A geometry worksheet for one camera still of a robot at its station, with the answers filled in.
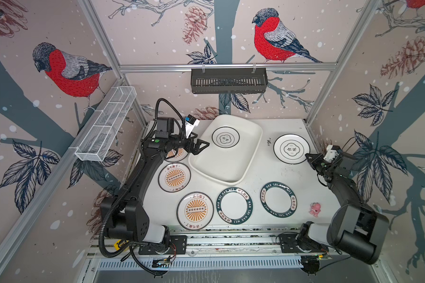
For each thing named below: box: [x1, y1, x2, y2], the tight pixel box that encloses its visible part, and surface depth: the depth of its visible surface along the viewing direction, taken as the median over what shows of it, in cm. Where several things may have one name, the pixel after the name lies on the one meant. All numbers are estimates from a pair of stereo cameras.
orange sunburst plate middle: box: [157, 162, 192, 193], surface depth 97 cm
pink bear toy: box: [309, 202, 322, 218], surface depth 84 cm
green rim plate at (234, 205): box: [216, 186, 254, 225], surface depth 86 cm
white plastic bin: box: [188, 114, 263, 186], surface depth 109 cm
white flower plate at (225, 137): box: [211, 126, 241, 148], surface depth 113 cm
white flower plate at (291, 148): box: [272, 133, 311, 165], surface depth 92 cm
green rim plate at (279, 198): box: [260, 181, 298, 219], surface depth 88 cm
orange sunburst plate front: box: [176, 191, 215, 229], surface depth 85 cm
